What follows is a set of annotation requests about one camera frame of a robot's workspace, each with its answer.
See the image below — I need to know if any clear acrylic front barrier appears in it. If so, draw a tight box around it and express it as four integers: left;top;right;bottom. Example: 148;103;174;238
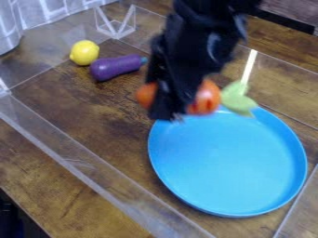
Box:
0;79;216;238

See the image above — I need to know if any purple toy eggplant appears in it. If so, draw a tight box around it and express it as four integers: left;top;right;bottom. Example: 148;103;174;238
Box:
90;54;149;82

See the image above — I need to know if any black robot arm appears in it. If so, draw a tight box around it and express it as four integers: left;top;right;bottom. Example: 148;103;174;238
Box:
146;0;262;120

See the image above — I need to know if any orange toy carrot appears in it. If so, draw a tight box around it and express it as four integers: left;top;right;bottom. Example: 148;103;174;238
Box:
136;78;258;118

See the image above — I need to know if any blue round tray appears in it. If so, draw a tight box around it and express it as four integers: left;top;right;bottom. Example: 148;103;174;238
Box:
149;108;309;218

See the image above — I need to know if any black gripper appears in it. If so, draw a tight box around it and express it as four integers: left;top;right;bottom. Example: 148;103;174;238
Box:
146;12;250;122

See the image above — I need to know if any yellow toy lemon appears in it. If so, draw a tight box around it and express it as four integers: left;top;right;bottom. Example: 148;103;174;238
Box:
70;40;99;66

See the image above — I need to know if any white checked curtain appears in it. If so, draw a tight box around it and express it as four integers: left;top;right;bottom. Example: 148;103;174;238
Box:
0;0;118;56

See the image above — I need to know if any dark baseboard strip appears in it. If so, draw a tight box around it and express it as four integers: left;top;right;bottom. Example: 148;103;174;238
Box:
254;10;315;35

